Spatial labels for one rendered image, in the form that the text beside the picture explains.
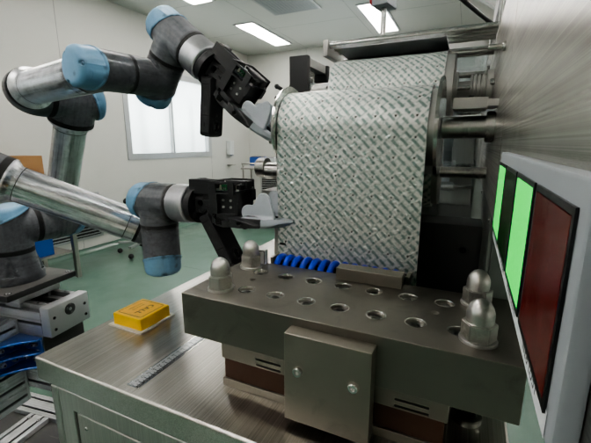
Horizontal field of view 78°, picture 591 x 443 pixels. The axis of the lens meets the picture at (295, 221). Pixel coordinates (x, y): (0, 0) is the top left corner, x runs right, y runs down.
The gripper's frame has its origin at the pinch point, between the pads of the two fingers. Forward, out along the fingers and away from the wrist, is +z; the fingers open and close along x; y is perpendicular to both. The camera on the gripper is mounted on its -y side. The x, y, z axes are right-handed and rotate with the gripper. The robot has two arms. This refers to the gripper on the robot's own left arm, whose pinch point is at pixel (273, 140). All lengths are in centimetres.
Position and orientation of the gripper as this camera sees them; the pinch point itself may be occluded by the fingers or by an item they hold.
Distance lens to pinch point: 70.7
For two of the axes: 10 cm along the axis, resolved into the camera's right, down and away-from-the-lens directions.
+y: 5.8, -7.0, -4.2
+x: 4.2, -1.9, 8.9
